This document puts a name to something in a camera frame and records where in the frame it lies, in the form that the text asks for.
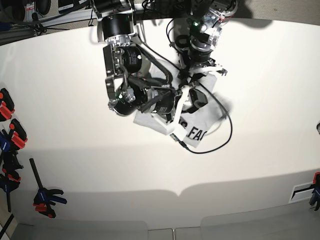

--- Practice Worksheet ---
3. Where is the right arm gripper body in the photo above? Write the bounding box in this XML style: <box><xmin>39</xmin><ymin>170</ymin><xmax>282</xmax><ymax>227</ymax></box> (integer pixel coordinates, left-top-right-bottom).
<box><xmin>137</xmin><ymin>89</ymin><xmax>180</xmax><ymax>123</ymax></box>

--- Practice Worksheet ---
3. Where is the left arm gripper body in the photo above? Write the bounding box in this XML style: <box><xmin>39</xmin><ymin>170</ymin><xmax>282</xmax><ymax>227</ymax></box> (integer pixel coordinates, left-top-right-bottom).
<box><xmin>178</xmin><ymin>41</ymin><xmax>216</xmax><ymax>69</ymax></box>

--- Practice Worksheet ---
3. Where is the grey T-shirt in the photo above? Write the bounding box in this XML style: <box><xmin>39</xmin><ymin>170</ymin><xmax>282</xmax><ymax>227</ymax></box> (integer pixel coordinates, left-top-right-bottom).
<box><xmin>133</xmin><ymin>60</ymin><xmax>232</xmax><ymax>148</ymax></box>

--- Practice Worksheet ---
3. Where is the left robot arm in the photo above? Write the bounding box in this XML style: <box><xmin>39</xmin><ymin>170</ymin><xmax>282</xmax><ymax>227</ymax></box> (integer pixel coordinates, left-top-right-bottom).
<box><xmin>170</xmin><ymin>0</ymin><xmax>239</xmax><ymax>87</ymax></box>

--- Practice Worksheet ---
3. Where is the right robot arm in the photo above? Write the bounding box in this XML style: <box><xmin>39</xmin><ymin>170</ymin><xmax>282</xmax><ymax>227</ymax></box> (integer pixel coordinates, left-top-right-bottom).
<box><xmin>91</xmin><ymin>0</ymin><xmax>238</xmax><ymax>135</ymax></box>

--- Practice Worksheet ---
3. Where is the blue orange bar clamp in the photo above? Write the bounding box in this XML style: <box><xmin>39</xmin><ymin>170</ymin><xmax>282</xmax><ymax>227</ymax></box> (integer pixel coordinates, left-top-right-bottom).
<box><xmin>29</xmin><ymin>158</ymin><xmax>68</xmax><ymax>219</ymax></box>

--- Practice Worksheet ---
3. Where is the orange black clamp lower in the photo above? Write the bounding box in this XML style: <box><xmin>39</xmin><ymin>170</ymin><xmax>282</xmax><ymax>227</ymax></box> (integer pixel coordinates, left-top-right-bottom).
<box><xmin>9</xmin><ymin>118</ymin><xmax>28</xmax><ymax>151</ymax></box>

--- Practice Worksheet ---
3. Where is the orange black clamp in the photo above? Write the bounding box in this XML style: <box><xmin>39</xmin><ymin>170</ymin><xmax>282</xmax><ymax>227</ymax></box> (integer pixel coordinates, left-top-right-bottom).
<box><xmin>9</xmin><ymin>118</ymin><xmax>28</xmax><ymax>151</ymax></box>
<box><xmin>0</xmin><ymin>88</ymin><xmax>15</xmax><ymax>122</ymax></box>

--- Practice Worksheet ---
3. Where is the orange black clamp upper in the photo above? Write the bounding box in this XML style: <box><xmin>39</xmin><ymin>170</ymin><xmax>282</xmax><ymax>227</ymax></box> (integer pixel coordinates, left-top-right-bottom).
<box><xmin>0</xmin><ymin>88</ymin><xmax>15</xmax><ymax>122</ymax></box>

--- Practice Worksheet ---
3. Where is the blue clamp right edge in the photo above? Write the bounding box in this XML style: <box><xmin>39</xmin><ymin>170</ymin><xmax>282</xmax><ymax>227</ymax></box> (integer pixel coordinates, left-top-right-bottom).
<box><xmin>309</xmin><ymin>172</ymin><xmax>320</xmax><ymax>211</ymax></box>

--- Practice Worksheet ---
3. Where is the blue black clamp left edge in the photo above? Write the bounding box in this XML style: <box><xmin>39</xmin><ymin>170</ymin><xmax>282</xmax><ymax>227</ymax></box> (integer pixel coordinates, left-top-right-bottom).
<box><xmin>0</xmin><ymin>130</ymin><xmax>24</xmax><ymax>213</ymax></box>

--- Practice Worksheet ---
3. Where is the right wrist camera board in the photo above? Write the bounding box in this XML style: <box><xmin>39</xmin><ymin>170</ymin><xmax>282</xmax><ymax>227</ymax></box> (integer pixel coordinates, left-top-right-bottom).
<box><xmin>169</xmin><ymin>125</ymin><xmax>187</xmax><ymax>142</ymax></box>

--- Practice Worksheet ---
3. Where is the black camera cable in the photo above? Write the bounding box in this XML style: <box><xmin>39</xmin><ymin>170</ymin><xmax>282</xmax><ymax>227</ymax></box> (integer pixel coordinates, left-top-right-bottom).
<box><xmin>179</xmin><ymin>74</ymin><xmax>234</xmax><ymax>155</ymax></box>

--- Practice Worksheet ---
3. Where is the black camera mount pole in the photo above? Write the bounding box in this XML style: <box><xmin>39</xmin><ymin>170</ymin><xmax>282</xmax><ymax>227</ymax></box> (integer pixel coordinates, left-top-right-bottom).
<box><xmin>184</xmin><ymin>0</ymin><xmax>213</xmax><ymax>20</ymax></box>

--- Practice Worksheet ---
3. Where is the black cable bundle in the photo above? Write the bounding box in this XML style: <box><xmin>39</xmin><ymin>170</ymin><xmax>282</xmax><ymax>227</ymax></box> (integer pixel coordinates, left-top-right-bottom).
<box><xmin>31</xmin><ymin>12</ymin><xmax>48</xmax><ymax>37</ymax></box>

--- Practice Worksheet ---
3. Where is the aluminium rail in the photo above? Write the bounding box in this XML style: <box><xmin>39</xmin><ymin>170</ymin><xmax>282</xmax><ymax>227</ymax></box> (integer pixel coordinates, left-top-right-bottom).
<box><xmin>0</xmin><ymin>3</ymin><xmax>143</xmax><ymax>45</ymax></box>

